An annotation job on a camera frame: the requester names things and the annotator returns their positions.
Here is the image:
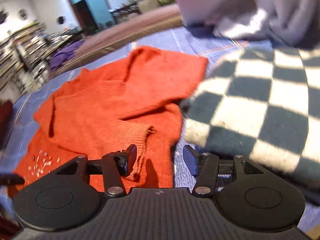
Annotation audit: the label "orange knit sweater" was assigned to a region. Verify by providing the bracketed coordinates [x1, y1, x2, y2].
[15, 46, 208, 190]

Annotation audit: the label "checkered green white garment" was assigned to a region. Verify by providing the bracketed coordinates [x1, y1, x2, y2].
[181, 48, 319, 189]

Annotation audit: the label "blue plaid bed sheet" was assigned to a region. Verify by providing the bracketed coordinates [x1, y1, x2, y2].
[1, 27, 319, 232]

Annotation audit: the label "purple blanket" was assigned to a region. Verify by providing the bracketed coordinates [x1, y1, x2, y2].
[49, 39, 85, 70]

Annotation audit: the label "red garment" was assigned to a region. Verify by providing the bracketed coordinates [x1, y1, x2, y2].
[0, 100, 13, 150]

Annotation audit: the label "pink covered bed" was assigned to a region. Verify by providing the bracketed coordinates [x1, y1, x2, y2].
[50, 3, 183, 79]

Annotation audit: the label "lavender grey garment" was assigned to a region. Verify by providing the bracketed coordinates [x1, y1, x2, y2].
[176, 0, 319, 49]

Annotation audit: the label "wall display shelves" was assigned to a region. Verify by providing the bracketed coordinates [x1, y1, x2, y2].
[1, 20, 50, 94]

